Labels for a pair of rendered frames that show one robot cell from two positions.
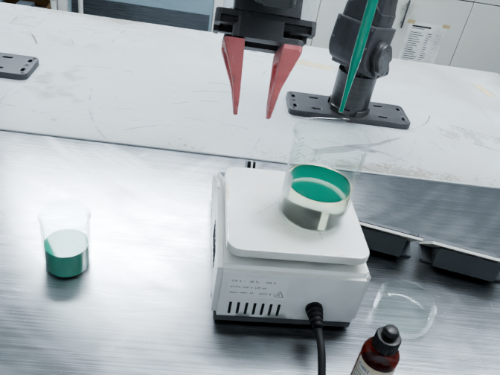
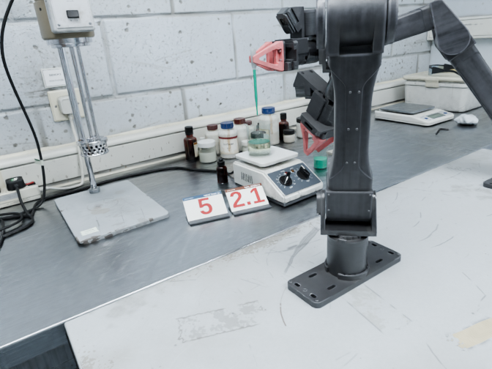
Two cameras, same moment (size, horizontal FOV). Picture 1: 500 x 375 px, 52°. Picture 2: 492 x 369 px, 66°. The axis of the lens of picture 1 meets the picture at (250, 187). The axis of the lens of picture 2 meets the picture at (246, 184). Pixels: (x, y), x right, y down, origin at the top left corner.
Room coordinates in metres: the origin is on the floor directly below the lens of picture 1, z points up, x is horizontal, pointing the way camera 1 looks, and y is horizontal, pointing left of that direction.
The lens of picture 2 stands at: (1.19, -0.50, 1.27)
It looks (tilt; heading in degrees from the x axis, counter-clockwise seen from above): 21 degrees down; 154
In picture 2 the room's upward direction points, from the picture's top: 4 degrees counter-clockwise
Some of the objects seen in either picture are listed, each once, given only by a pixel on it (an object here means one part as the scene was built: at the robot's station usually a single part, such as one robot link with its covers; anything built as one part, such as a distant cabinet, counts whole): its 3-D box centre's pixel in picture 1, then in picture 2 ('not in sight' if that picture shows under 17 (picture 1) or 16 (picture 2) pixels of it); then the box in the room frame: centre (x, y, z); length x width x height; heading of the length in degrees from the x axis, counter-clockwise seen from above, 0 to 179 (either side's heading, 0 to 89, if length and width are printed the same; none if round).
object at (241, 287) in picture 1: (279, 230); (273, 173); (0.40, -0.04, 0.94); 0.22 x 0.13 x 0.08; 9
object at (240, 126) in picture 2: not in sight; (240, 134); (0.01, 0.06, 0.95); 0.06 x 0.06 x 0.11
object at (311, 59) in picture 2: not in sight; (307, 50); (0.34, 0.11, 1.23); 0.07 x 0.06 x 0.07; 99
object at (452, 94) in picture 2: not in sight; (452, 88); (0.00, 1.18, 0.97); 0.37 x 0.31 x 0.14; 99
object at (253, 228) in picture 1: (292, 211); (266, 155); (0.37, -0.04, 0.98); 0.12 x 0.12 x 0.01; 9
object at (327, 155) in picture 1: (321, 177); (258, 140); (0.37, -0.06, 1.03); 0.07 x 0.06 x 0.08; 152
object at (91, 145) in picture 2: not in sight; (83, 99); (0.25, -0.43, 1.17); 0.07 x 0.07 x 0.25
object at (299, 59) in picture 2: not in sight; (289, 54); (0.35, 0.05, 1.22); 0.10 x 0.07 x 0.07; 9
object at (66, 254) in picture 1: (66, 239); (320, 157); (0.34, 0.15, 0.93); 0.04 x 0.04 x 0.06
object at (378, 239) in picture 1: (375, 225); (247, 198); (0.46, -0.14, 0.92); 0.09 x 0.06 x 0.04; 83
